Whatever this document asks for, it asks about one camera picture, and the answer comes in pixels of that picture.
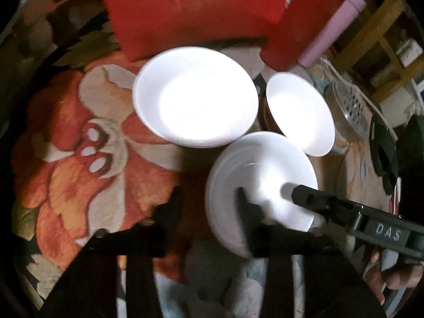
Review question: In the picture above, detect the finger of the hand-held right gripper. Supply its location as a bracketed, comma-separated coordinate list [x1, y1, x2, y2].
[291, 185, 357, 223]

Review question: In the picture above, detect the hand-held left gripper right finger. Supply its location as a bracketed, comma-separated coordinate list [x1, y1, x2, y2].
[236, 187, 388, 318]

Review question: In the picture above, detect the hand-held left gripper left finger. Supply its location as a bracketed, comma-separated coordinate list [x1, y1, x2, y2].
[38, 185, 184, 318]

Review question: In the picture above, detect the white bowl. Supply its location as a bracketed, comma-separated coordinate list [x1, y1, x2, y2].
[266, 72, 336, 157]
[205, 131, 319, 259]
[132, 46, 259, 149]

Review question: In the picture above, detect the person's right hand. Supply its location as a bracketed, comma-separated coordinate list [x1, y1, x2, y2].
[363, 252, 424, 306]

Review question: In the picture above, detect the perforated metal lid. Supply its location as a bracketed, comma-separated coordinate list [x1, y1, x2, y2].
[326, 80, 370, 140]

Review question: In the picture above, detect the white trash bin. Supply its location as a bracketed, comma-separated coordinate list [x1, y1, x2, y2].
[379, 86, 424, 128]

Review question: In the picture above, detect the round floral rug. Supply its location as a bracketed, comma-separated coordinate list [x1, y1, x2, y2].
[0, 0, 424, 318]

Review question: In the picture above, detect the red thermos bottle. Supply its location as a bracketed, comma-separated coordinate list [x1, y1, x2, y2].
[260, 0, 353, 70]

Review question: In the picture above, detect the wooden stool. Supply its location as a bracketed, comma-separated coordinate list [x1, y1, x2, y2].
[331, 0, 424, 103]

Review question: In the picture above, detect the pink thermos bottle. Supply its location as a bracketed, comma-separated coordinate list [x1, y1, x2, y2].
[297, 0, 366, 67]

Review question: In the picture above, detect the red bag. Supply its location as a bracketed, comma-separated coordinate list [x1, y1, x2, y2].
[98, 0, 287, 62]

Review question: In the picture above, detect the white power strip with cable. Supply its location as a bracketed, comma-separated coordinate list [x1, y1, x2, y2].
[320, 56, 398, 133]

